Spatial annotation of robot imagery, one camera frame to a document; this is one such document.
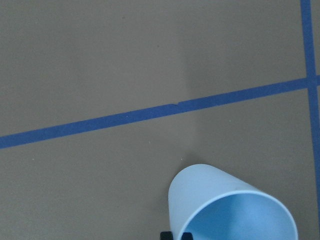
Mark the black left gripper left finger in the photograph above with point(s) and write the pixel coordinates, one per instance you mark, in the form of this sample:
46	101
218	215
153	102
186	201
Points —
166	235

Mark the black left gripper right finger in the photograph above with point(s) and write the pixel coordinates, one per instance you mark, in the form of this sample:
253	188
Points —
186	236

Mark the light blue cup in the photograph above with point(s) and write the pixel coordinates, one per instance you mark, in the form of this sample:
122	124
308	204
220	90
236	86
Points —
214	205

